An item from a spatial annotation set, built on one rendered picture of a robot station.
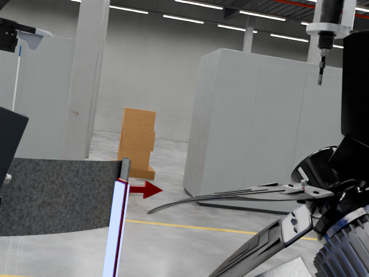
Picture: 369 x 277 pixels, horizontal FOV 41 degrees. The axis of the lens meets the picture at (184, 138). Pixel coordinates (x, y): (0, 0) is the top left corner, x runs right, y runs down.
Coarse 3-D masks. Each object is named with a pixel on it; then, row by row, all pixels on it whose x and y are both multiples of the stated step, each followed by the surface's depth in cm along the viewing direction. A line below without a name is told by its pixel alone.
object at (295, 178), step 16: (304, 160) 88; (320, 160) 87; (320, 176) 85; (336, 176) 84; (352, 176) 84; (336, 192) 84; (352, 192) 84; (368, 192) 81; (320, 208) 86; (336, 208) 81; (352, 208) 80; (320, 224) 83; (320, 240) 86
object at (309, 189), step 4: (284, 184) 86; (292, 184) 87; (296, 184) 87; (292, 188) 84; (296, 188) 84; (300, 188) 84; (308, 188) 85; (312, 188) 85; (316, 188) 84; (308, 192) 81; (312, 192) 81; (320, 192) 82; (324, 192) 82; (328, 192) 82; (332, 192) 81; (316, 196) 79; (320, 196) 79; (324, 196) 80; (328, 196) 80
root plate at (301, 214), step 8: (304, 208) 94; (288, 216) 96; (296, 216) 94; (304, 216) 91; (288, 224) 94; (296, 224) 91; (304, 224) 89; (288, 232) 91; (304, 232) 88; (288, 240) 89
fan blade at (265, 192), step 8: (264, 184) 83; (272, 184) 83; (216, 192) 76; (224, 192) 75; (232, 192) 75; (240, 192) 75; (248, 192) 75; (256, 192) 75; (264, 192) 76; (272, 192) 76; (280, 192) 77; (288, 192) 76; (296, 192) 77; (304, 192) 79; (184, 200) 67; (192, 200) 66; (200, 200) 65; (208, 200) 64; (216, 200) 64; (224, 200) 64; (232, 200) 64; (240, 200) 64; (248, 200) 65; (256, 200) 66; (264, 200) 67; (272, 200) 68; (280, 200) 70; (288, 200) 71; (296, 200) 74; (160, 208) 75
